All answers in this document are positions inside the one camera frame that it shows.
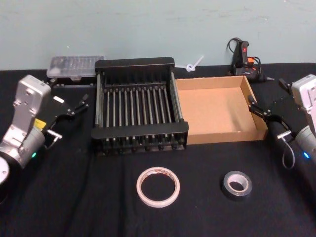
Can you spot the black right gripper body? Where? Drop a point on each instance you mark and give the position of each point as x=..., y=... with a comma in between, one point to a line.
x=281, y=111

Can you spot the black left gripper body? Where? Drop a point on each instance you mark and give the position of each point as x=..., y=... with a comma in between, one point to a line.
x=58, y=108

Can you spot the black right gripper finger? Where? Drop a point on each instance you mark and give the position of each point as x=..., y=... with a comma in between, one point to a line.
x=259, y=111
x=284, y=84

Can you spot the roll of silver tape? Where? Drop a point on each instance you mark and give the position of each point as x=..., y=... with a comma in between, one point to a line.
x=225, y=190

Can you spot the roll of white tape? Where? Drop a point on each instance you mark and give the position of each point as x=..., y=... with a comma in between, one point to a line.
x=140, y=190

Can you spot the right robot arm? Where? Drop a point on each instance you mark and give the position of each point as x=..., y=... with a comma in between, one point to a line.
x=306, y=93

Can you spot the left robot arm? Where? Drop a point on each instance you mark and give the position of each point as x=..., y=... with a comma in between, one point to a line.
x=24, y=98

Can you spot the clear plastic case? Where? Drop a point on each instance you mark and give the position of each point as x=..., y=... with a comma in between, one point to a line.
x=71, y=65

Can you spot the shallow brown cardboard tray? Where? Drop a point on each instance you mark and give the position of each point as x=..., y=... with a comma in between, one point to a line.
x=212, y=111

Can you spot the black rack with steel bars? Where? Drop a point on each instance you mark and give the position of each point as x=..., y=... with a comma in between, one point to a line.
x=138, y=133

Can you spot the black table cloth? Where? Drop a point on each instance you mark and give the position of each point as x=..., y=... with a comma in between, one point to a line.
x=98, y=209

